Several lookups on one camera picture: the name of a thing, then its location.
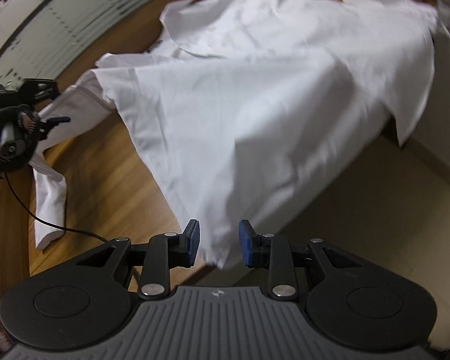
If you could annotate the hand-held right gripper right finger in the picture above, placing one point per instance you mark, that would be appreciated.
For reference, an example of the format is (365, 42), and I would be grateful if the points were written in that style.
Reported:
(247, 242)

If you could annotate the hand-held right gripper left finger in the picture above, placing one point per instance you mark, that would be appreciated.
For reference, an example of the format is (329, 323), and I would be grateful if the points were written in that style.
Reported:
(193, 240)

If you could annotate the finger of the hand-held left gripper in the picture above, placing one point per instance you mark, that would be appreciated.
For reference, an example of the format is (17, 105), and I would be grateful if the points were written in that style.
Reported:
(56, 120)
(41, 88)

